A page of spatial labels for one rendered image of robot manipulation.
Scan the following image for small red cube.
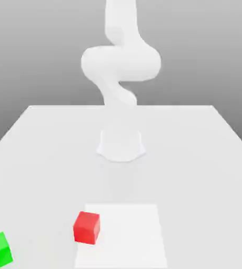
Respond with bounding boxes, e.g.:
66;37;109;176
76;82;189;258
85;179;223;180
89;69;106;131
73;211;101;245

